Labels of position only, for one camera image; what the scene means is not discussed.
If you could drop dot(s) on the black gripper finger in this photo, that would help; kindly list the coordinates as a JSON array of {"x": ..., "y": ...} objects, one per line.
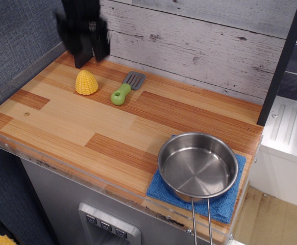
[
  {"x": 100, "y": 45},
  {"x": 72, "y": 41}
]

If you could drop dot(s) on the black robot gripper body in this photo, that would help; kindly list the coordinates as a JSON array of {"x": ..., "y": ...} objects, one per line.
[{"x": 84, "y": 16}]

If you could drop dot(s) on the yellow corn cone toy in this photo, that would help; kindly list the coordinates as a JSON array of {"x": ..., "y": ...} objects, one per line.
[{"x": 86, "y": 83}]

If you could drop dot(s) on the clear acrylic table edge guard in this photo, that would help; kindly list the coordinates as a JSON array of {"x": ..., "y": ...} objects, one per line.
[{"x": 155, "y": 227}]

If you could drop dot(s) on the stainless steel pot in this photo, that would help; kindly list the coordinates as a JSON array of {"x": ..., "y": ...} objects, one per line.
[{"x": 197, "y": 168}]

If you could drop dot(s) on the silver button control panel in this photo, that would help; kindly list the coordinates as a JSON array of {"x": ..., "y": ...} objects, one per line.
[{"x": 103, "y": 228}]

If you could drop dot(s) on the blue cloth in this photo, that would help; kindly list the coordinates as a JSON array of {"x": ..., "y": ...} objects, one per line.
[{"x": 220, "y": 210}]

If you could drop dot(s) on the yellow toy at bottom left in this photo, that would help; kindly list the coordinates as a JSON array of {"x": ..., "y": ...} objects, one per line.
[{"x": 5, "y": 240}]

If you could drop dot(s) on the white ridged side cabinet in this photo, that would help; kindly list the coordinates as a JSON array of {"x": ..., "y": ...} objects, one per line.
[{"x": 275, "y": 169}]

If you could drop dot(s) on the black left frame post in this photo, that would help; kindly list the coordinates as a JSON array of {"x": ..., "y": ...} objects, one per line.
[{"x": 84, "y": 53}]

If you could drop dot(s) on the black frame post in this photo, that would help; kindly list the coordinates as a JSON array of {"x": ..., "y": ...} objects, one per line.
[
  {"x": 84, "y": 53},
  {"x": 279, "y": 72}
]

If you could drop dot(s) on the green handled grey spatula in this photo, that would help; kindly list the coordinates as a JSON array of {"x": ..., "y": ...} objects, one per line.
[{"x": 132, "y": 81}]

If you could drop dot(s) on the black right frame post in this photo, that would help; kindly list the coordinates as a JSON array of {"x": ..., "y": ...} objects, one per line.
[{"x": 279, "y": 72}]

